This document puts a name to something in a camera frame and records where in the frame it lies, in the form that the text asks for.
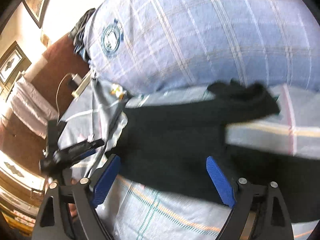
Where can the black pants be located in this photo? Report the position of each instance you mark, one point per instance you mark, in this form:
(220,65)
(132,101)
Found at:
(166,147)

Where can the grey star-pattern bed sheet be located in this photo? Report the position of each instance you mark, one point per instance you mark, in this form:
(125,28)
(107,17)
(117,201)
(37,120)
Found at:
(135,211)

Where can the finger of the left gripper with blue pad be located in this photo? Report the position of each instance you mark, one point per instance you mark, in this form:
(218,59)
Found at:
(86,154)
(80,147)

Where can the dark clothing behind quilt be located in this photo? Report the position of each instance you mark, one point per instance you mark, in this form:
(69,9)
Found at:
(77,35)

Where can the grey towel on rail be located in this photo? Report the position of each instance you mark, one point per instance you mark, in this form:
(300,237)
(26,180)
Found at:
(31,107)

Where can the white power strip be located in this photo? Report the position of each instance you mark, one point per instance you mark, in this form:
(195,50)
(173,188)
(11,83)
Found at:
(81,84)

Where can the brown wooden headboard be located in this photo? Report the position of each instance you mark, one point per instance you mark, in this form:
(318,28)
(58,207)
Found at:
(17,141)

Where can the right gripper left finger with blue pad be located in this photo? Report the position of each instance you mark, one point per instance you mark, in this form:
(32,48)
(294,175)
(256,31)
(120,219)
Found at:
(53,220)

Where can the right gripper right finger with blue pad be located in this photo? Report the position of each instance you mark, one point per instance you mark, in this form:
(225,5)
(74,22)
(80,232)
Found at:
(272,220)

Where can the blue plaid quilt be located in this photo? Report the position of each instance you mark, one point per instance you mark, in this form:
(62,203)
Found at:
(158,45)

